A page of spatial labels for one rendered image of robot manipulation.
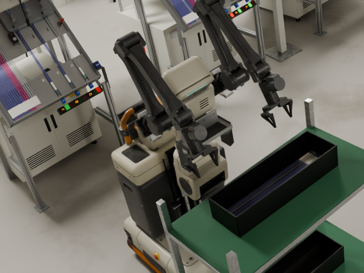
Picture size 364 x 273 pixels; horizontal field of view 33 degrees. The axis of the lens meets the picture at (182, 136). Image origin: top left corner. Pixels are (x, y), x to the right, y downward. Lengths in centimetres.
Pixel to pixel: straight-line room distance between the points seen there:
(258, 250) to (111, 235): 178
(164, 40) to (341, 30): 170
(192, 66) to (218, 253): 84
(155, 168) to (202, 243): 84
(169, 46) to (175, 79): 223
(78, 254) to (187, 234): 157
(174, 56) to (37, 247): 187
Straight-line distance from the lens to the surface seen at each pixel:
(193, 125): 241
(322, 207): 256
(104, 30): 660
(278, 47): 549
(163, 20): 500
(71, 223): 424
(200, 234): 253
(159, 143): 324
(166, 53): 497
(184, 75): 273
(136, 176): 319
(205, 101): 289
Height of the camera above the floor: 273
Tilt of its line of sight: 36 degrees down
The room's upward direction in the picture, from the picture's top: 13 degrees counter-clockwise
